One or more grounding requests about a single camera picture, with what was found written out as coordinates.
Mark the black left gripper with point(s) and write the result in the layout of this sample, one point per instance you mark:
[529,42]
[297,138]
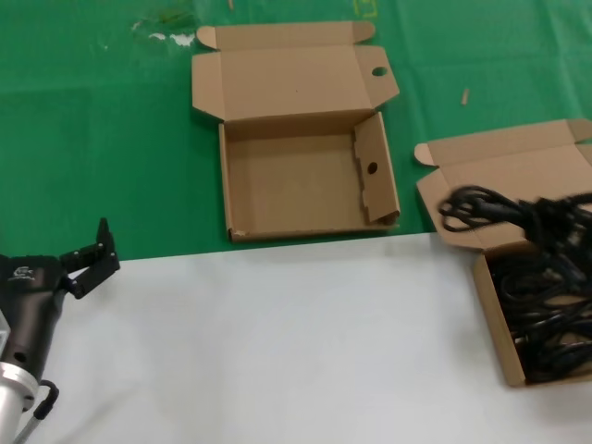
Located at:
[32,314]

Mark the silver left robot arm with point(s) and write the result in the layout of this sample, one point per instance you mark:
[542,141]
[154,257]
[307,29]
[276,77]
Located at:
[11,398]

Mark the cardboard box with holed flap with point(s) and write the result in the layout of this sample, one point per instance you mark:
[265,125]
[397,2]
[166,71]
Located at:
[296,185]

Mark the green table cloth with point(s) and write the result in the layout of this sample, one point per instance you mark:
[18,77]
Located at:
[92,139]

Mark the clear plastic bag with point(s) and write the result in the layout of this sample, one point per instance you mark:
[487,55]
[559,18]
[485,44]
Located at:
[178,39]

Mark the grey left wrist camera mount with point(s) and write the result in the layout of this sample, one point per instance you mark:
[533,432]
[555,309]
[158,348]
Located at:
[3,335]

